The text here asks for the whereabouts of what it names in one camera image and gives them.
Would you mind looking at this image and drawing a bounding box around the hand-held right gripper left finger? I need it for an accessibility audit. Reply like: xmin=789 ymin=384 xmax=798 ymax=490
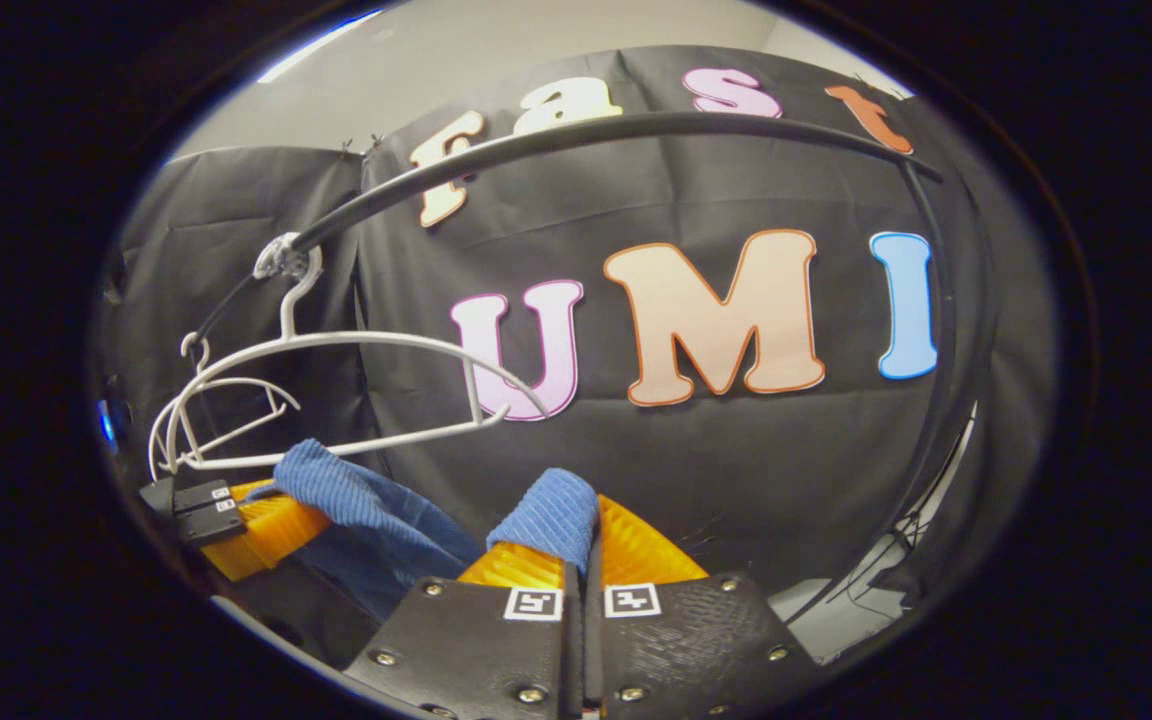
xmin=346 ymin=543 xmax=584 ymax=720

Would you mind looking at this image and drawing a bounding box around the black clothes rack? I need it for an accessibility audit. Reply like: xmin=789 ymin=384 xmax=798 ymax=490
xmin=191 ymin=110 xmax=997 ymax=626

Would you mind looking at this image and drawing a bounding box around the blue corduroy shirt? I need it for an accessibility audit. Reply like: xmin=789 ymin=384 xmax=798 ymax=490
xmin=271 ymin=438 xmax=602 ymax=623

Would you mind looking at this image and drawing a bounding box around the black backdrop stand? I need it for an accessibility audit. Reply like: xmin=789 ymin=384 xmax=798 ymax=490
xmin=816 ymin=530 xmax=937 ymax=613

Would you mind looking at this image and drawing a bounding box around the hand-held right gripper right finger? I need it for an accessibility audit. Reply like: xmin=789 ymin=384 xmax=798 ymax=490
xmin=584 ymin=497 xmax=824 ymax=720

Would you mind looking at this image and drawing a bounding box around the white plastic hanger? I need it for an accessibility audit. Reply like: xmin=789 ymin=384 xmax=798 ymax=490
xmin=146 ymin=333 xmax=302 ymax=481

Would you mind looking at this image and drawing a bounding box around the black backdrop cloth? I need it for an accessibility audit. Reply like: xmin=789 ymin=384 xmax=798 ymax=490
xmin=91 ymin=45 xmax=1062 ymax=641

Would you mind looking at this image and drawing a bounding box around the white hanger with taped hook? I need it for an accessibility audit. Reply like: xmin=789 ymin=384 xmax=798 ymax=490
xmin=166 ymin=235 xmax=552 ymax=471

